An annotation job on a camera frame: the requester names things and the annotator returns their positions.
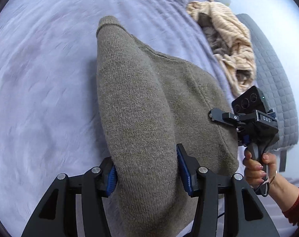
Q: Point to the person's right hand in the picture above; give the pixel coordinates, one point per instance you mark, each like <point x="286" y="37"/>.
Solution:
<point x="255" y="172"/>

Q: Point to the olive brown knit sweater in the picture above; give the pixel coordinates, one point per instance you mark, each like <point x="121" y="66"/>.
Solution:
<point x="149" y="102"/>

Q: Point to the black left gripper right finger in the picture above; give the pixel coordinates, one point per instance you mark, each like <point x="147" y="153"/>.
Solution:
<point x="244" y="214"/>

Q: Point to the grey fuzzy garment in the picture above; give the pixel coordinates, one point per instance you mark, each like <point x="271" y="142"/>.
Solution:
<point x="237" y="61"/>

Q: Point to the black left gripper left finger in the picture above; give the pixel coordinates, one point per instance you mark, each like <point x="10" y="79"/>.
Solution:
<point x="55" y="214"/>

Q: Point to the lavender embossed bed blanket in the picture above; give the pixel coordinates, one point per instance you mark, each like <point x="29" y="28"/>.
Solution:
<point x="49" y="117"/>

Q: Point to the grey quilted headboard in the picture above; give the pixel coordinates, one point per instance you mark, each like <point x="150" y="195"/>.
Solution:
<point x="273" y="82"/>

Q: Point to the black camera box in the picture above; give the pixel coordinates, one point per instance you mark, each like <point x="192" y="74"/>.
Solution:
<point x="252" y="99"/>

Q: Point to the beige striped crumpled garment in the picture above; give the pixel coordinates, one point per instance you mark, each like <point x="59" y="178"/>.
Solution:
<point x="224" y="21"/>

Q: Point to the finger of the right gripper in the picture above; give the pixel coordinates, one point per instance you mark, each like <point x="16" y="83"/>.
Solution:
<point x="216" y="114"/>

